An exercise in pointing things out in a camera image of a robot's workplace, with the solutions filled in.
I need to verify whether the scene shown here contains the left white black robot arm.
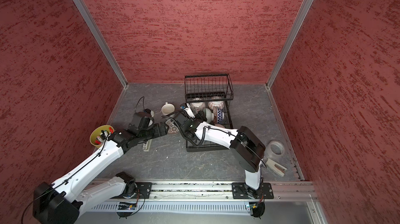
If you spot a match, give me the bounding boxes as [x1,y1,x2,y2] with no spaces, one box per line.
[28,123,169,224]

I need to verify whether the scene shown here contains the black wire dish rack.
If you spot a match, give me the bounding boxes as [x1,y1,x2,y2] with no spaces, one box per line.
[184,73,234,153]

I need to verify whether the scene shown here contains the red white starburst bowl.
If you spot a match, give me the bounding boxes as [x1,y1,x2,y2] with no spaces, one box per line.
[165,120,180,135]

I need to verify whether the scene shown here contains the grey tape roll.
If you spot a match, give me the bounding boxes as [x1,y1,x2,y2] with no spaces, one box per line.
[266,140,285,159]

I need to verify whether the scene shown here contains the yellow cup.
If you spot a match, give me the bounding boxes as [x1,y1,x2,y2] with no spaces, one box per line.
[89,124,115,148]

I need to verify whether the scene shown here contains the aluminium front rail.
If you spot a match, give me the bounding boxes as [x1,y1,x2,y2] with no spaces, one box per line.
[64,180,319,201]

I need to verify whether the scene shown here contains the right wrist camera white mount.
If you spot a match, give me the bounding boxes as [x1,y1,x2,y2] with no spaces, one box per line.
[180,103,195,118]

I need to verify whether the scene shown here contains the teal line pattern bowl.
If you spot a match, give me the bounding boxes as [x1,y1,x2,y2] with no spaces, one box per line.
[203,108,214,124]

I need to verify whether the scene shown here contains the blue triangle pattern bowl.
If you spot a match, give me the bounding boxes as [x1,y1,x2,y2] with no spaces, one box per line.
[208,96,225,110]

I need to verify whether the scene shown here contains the white ceramic mug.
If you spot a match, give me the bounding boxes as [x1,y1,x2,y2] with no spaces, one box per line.
[161,102,176,117]

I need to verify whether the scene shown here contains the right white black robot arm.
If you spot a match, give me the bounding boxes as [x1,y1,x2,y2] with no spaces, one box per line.
[171,110,266,199]

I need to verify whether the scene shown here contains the markers in yellow cup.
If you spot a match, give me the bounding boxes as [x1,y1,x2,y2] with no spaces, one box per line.
[94,126,115,145]

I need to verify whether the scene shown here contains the pink striped bowl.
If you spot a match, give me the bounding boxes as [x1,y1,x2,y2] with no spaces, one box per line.
[190,98,206,114]

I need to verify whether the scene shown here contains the orange pattern bowl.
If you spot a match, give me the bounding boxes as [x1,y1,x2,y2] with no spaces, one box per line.
[213,107,225,124]

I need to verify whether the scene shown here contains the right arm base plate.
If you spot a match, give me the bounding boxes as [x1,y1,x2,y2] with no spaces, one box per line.
[231,182,274,200]

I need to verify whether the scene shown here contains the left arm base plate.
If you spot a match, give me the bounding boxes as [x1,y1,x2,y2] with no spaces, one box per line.
[122,181,153,199]

